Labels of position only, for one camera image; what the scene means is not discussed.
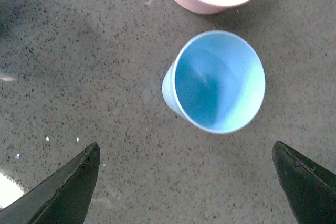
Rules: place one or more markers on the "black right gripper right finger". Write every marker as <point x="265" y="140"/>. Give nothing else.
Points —
<point x="309" y="187"/>

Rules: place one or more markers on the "blue cup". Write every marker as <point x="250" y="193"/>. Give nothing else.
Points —
<point x="217" y="82"/>

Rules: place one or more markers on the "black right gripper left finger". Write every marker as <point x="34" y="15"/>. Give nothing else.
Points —
<point x="63" y="197"/>

